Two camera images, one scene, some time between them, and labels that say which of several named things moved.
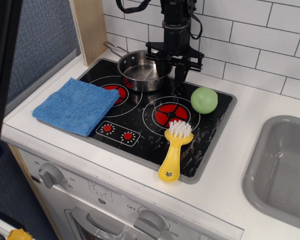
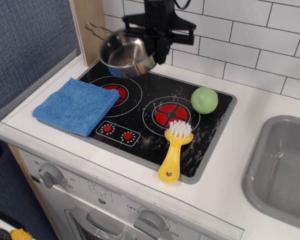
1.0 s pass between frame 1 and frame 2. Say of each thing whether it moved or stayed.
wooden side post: stayed
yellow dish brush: stayed
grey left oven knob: stayed
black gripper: moved
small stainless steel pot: moved
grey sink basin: stayed
